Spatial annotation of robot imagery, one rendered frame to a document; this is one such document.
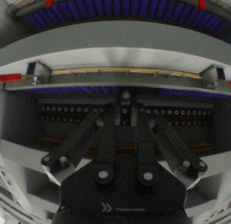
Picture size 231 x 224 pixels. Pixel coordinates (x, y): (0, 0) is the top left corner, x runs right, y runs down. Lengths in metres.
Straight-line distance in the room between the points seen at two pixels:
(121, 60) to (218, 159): 0.25
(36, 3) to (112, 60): 0.24
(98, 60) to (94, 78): 0.03
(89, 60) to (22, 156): 0.23
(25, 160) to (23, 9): 0.35
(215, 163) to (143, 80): 0.21
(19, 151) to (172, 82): 0.32
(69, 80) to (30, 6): 0.23
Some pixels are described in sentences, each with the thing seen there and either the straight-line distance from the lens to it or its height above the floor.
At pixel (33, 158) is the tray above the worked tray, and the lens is 0.26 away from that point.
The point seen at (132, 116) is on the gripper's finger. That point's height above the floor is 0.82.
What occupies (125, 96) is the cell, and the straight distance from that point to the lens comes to 0.22.
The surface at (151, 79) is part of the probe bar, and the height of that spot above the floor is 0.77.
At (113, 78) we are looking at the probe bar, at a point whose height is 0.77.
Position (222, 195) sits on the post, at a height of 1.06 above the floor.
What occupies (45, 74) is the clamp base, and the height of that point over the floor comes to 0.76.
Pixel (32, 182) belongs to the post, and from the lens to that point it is 0.47.
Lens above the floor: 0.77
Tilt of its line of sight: 15 degrees up
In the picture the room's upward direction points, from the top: 179 degrees counter-clockwise
